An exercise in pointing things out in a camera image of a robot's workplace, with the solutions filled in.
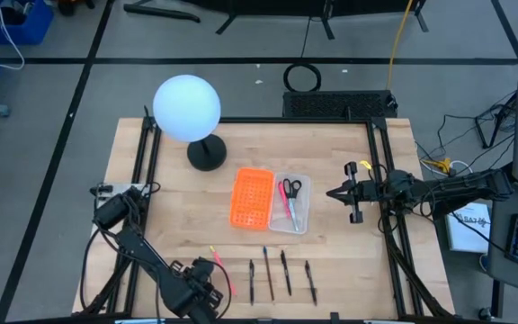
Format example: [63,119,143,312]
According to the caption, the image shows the pink highlighter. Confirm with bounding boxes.
[278,180,292,221]

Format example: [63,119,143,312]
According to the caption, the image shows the white paper booklet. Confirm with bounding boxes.
[445,202,493,254]

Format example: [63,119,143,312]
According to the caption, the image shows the black scissors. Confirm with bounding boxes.
[282,177,303,233]

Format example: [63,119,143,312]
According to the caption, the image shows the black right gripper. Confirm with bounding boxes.
[326,161,391,225]

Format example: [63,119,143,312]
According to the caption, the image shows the black pen printed lettering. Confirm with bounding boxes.
[304,260,318,307]

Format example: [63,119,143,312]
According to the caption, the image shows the clear plastic supply box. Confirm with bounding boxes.
[268,171,312,235]

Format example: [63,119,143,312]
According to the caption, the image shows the black floor cables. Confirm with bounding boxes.
[415,89,518,181]

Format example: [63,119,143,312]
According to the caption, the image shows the black coiled cable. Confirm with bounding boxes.
[283,15,323,94]

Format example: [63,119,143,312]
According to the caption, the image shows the black aluminium table frame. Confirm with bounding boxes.
[74,105,456,324]

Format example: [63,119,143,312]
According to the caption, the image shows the blue plastic bin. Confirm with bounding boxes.
[0,0,55,46]

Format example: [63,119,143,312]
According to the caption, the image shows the brown pencil blue eraser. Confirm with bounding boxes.
[262,246,276,302]

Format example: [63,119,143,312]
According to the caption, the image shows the pink pencil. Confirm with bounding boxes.
[209,245,237,297]

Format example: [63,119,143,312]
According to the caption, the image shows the orange plastic box lid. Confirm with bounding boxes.
[228,166,276,231]

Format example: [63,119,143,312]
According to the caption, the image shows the yellow power plug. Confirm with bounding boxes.
[422,157,453,176]

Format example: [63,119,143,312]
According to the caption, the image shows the black pen rubber grip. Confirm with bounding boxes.
[248,259,256,307]

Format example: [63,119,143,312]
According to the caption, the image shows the dark desk top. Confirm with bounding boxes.
[486,186,518,296]

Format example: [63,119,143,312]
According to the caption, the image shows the black pen white script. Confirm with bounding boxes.
[280,250,293,297]

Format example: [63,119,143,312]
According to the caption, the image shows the yellow hanging cable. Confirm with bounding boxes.
[386,0,415,90]

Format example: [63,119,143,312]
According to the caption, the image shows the white globe lamp black stand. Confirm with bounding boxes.
[152,74,228,172]

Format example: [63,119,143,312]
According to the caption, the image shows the black vented computer case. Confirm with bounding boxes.
[282,89,398,120]

